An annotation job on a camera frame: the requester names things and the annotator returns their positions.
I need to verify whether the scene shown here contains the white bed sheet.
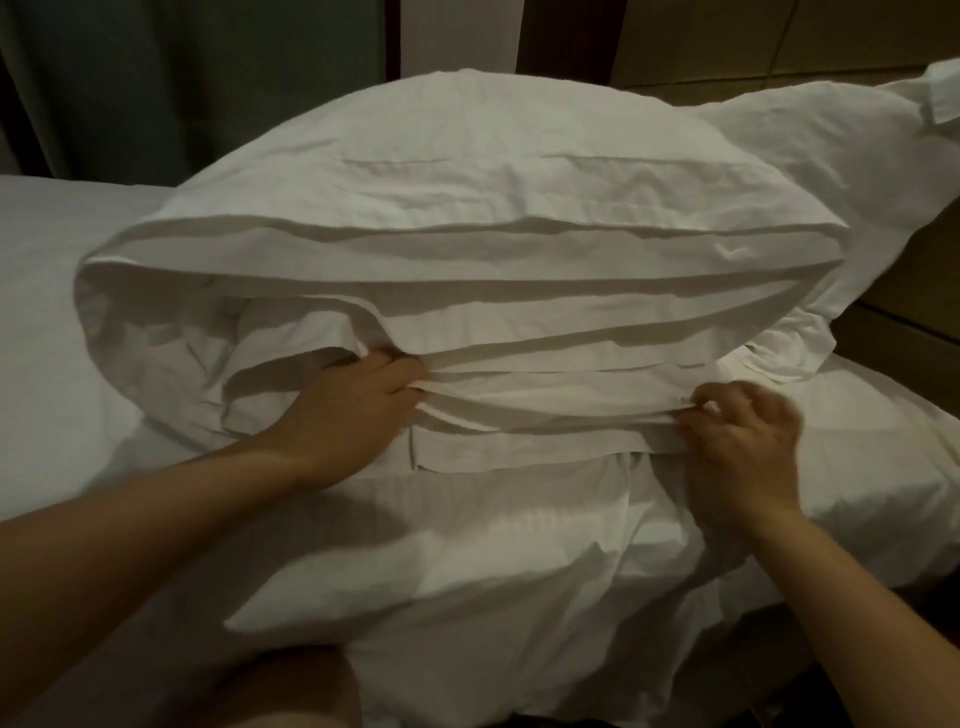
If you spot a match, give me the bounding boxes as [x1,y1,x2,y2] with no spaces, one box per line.
[0,175,960,728]

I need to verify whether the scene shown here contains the white pillow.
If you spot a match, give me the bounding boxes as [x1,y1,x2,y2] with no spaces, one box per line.
[693,60,960,384]

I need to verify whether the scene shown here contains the beige padded headboard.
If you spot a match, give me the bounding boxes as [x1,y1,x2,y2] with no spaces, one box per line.
[607,0,960,419]

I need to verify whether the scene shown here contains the frosted glass partition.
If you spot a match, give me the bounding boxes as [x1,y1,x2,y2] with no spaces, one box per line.
[0,0,398,189]

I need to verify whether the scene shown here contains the person's left leg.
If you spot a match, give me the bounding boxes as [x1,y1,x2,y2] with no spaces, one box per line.
[192,645,365,728]

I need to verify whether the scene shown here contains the dark wooden column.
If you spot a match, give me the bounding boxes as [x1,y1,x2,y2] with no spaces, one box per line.
[517,0,629,84]

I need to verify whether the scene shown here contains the white duvet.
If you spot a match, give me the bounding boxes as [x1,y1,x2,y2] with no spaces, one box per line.
[75,70,852,728]

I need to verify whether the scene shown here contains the person's left forearm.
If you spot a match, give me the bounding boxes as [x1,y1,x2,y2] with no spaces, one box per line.
[0,447,329,725]

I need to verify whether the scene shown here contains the person's left hand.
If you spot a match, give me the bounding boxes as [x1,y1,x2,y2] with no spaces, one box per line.
[262,348,432,489]

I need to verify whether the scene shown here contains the person's right forearm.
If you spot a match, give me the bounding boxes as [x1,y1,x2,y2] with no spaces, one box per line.
[742,510,960,728]

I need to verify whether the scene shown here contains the person's right hand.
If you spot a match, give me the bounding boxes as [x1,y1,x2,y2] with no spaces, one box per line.
[675,379,806,539]

